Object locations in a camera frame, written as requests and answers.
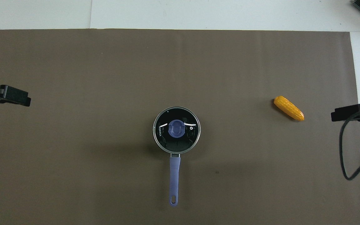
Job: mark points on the yellow toy corn cob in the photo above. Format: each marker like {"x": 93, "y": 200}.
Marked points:
{"x": 288, "y": 108}

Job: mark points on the glass lid with purple knob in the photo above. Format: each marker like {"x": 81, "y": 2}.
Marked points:
{"x": 177, "y": 129}

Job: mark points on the brown table mat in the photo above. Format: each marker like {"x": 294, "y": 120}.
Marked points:
{"x": 105, "y": 78}

